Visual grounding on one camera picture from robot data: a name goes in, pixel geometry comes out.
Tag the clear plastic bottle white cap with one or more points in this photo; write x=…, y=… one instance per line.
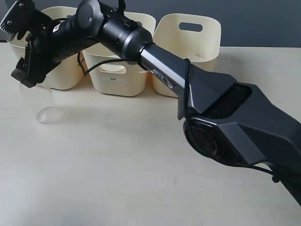
x=40, y=100

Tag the cream plastic bin right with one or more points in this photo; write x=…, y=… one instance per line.
x=195, y=37

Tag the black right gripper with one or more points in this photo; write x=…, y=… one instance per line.
x=49, y=43

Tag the cream plastic bin left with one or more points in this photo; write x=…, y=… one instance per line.
x=68, y=74

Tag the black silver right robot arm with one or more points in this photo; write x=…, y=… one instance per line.
x=227, y=121

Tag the cream plastic bin middle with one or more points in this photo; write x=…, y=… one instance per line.
x=117, y=77

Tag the cream plastic bin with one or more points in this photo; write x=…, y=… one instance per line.
x=195, y=37
x=68, y=74
x=117, y=77

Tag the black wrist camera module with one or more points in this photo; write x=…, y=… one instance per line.
x=23, y=17

